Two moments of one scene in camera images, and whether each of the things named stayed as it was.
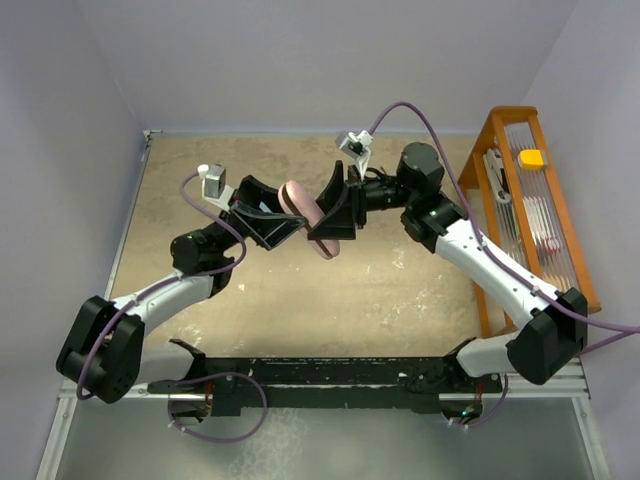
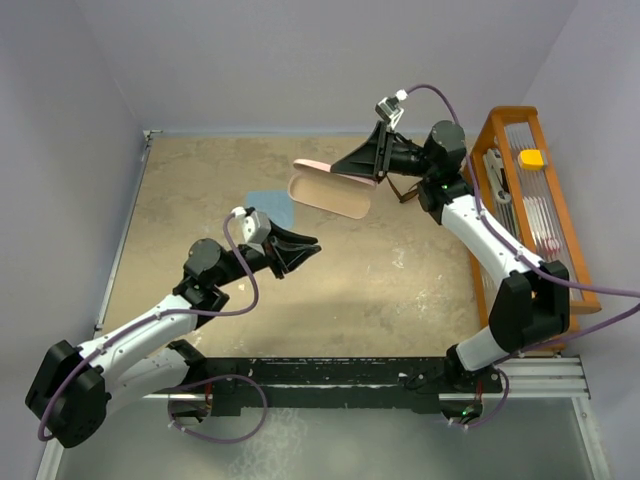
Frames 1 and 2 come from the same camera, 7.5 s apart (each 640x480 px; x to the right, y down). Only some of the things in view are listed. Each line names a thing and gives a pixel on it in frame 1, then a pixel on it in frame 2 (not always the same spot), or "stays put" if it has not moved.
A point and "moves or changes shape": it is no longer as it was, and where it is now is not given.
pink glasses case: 295,202 moves or changes shape
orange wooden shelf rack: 520,205 stays put
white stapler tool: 497,175 stays put
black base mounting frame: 325,385 stays put
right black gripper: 344,204 -> 373,159
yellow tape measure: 531,159 stays put
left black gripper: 263,228 -> 281,256
